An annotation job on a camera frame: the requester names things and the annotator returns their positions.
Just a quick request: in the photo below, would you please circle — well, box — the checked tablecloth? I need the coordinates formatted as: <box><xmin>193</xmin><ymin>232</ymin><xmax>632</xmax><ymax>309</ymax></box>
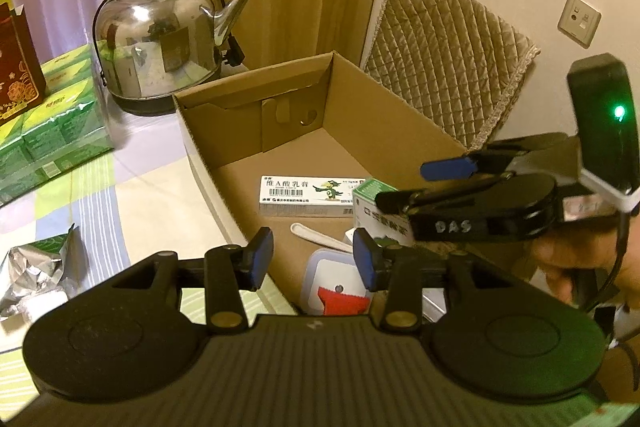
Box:
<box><xmin>0</xmin><ymin>106</ymin><xmax>302</xmax><ymax>410</ymax></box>

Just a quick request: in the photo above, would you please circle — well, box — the white plastic spoon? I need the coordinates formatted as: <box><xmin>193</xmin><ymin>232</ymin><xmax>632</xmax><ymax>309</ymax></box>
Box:
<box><xmin>290</xmin><ymin>221</ymin><xmax>354</xmax><ymax>254</ymax></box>

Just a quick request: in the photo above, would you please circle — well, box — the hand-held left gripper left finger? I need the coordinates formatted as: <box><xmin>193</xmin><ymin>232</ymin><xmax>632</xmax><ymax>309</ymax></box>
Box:
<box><xmin>70</xmin><ymin>227</ymin><xmax>275</xmax><ymax>336</ymax></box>

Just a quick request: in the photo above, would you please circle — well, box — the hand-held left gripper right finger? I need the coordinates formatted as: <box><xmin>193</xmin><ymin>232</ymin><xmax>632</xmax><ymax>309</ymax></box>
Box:
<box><xmin>352</xmin><ymin>228</ymin><xmax>557</xmax><ymax>335</ymax></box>

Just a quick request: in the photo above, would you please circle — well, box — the silver foil bag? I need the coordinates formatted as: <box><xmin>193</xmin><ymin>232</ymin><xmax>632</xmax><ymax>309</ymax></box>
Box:
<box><xmin>0</xmin><ymin>222</ymin><xmax>90</xmax><ymax>324</ymax></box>

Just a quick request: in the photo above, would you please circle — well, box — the brown cardboard box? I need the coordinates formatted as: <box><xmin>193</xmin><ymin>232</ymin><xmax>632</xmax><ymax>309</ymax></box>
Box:
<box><xmin>172</xmin><ymin>50</ymin><xmax>587</xmax><ymax>324</ymax></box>

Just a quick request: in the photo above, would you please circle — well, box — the black kettle plug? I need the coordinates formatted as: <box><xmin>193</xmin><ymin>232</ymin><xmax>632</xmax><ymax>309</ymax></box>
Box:
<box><xmin>222</xmin><ymin>34</ymin><xmax>247</xmax><ymax>68</ymax></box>

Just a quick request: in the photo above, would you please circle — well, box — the white and blue ointment box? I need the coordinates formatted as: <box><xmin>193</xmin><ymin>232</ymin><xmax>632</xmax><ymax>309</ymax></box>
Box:
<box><xmin>258</xmin><ymin>174</ymin><xmax>369</xmax><ymax>219</ymax></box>

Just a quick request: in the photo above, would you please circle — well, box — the green and white box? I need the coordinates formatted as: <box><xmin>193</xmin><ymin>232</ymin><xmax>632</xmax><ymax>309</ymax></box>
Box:
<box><xmin>351</xmin><ymin>178</ymin><xmax>417</xmax><ymax>248</ymax></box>

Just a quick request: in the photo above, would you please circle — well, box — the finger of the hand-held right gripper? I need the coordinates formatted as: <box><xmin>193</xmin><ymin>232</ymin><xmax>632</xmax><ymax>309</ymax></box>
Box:
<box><xmin>375</xmin><ymin>173</ymin><xmax>507</xmax><ymax>216</ymax></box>
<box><xmin>420</xmin><ymin>133</ymin><xmax>581</xmax><ymax>182</ymax></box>

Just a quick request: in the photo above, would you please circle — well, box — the red packet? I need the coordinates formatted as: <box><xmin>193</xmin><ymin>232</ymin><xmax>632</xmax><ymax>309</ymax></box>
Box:
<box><xmin>317</xmin><ymin>285</ymin><xmax>372</xmax><ymax>318</ymax></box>

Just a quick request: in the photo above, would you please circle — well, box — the small white box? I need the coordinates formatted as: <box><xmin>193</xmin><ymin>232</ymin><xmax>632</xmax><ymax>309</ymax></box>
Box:
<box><xmin>15</xmin><ymin>289</ymin><xmax>69</xmax><ymax>324</ymax></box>

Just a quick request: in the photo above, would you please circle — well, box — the beige round-port wall socket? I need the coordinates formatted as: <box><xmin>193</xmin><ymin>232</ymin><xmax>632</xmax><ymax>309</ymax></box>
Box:
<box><xmin>558</xmin><ymin>0</ymin><xmax>603</xmax><ymax>48</ymax></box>

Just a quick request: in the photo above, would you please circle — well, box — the green tissue multipack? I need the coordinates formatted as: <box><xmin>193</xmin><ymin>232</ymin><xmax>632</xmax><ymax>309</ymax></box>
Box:
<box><xmin>0</xmin><ymin>42</ymin><xmax>115</xmax><ymax>208</ymax></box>

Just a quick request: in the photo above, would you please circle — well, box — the clear plastic container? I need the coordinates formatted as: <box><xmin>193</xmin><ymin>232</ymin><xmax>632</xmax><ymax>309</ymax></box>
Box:
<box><xmin>301</xmin><ymin>248</ymin><xmax>374</xmax><ymax>318</ymax></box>

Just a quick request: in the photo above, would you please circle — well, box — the chair with quilted cover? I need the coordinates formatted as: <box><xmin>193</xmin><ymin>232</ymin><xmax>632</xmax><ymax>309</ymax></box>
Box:
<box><xmin>360</xmin><ymin>0</ymin><xmax>542</xmax><ymax>154</ymax></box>

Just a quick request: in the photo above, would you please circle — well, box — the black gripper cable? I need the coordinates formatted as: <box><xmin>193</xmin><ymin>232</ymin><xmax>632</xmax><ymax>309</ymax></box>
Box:
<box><xmin>582</xmin><ymin>209</ymin><xmax>634</xmax><ymax>314</ymax></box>

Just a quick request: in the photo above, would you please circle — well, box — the person's right hand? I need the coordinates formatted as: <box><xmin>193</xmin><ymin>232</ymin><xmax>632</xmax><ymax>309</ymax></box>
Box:
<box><xmin>529</xmin><ymin>227</ymin><xmax>628</xmax><ymax>308</ymax></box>

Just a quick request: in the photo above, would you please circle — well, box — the stainless steel kettle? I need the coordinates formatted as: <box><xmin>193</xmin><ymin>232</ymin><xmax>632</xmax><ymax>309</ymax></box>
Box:
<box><xmin>91</xmin><ymin>0</ymin><xmax>261</xmax><ymax>117</ymax></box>

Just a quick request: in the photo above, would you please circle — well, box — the dark red patterned box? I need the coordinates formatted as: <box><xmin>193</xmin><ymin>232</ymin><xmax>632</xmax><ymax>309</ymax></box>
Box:
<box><xmin>0</xmin><ymin>0</ymin><xmax>47</xmax><ymax>123</ymax></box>

